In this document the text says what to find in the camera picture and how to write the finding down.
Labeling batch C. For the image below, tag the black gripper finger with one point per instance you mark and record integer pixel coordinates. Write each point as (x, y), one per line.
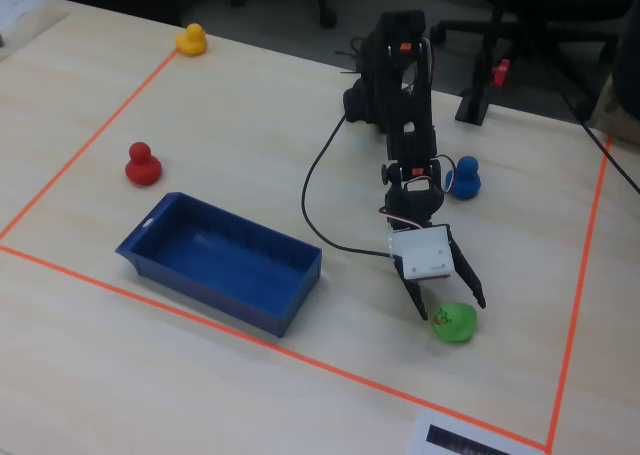
(467, 270)
(416, 297)

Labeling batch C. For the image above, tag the green rubber duck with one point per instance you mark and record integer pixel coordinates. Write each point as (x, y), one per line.
(455, 322)

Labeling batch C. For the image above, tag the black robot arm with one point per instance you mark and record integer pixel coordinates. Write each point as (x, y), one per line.
(400, 100)

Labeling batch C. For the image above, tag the blue rubber duck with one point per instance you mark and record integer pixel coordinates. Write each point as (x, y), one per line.
(466, 180)

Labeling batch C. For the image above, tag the blue plastic box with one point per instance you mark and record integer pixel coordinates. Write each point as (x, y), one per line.
(225, 260)

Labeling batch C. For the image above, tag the red rubber duck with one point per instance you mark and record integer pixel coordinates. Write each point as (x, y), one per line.
(142, 167)

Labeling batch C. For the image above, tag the yellow rubber duck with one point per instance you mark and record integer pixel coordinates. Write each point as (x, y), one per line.
(191, 40)

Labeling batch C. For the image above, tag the long orange tape strip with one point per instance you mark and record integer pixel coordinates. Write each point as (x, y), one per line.
(350, 375)

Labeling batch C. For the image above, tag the black table clamp stand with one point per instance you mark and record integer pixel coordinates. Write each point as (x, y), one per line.
(475, 105)

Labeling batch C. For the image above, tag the white paper with black bar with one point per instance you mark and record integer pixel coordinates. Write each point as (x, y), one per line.
(450, 435)

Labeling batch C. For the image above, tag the red clamp knob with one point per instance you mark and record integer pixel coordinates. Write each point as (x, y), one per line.
(501, 72)

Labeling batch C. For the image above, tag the black office chair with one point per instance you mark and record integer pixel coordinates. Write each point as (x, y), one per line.
(540, 20)

